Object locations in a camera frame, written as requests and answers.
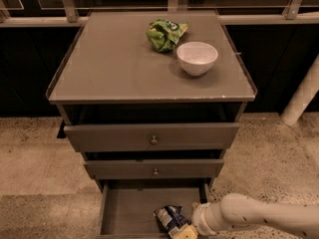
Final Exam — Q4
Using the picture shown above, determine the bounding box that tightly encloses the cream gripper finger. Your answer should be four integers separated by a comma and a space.
172, 224, 198, 239

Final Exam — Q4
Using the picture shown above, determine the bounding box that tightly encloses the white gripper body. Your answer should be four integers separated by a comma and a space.
191, 202, 218, 236

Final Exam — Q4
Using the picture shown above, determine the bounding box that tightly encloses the blue chip bag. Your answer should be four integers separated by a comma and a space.
154, 205, 191, 239

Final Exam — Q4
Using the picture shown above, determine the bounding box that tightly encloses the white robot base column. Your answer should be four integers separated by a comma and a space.
281, 55, 319, 125

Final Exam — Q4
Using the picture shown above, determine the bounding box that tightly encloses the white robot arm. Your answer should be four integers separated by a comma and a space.
172, 193, 319, 239

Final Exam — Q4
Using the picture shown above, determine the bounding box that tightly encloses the grey middle drawer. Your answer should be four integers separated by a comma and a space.
84, 159, 223, 179

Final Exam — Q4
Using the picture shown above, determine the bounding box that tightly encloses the grey drawer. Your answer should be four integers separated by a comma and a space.
64, 122, 239, 152
84, 159, 223, 179
96, 179, 209, 239

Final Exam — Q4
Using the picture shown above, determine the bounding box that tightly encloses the grey bottom drawer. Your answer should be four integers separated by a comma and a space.
96, 179, 209, 239

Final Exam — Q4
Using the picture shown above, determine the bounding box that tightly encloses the grey top drawer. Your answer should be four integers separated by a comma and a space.
64, 122, 239, 152

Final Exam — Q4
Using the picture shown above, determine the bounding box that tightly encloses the brass top drawer knob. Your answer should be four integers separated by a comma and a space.
151, 135, 159, 145

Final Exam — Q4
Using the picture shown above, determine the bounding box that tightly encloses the grey drawer cabinet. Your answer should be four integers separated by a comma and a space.
45, 10, 258, 239

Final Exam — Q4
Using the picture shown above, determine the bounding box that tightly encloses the green chip bag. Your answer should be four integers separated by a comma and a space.
146, 19, 189, 53

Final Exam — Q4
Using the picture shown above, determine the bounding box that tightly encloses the white ceramic bowl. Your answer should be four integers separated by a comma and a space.
176, 42, 218, 77

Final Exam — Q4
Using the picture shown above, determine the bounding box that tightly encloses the metal railing frame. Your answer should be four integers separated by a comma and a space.
0, 0, 319, 27

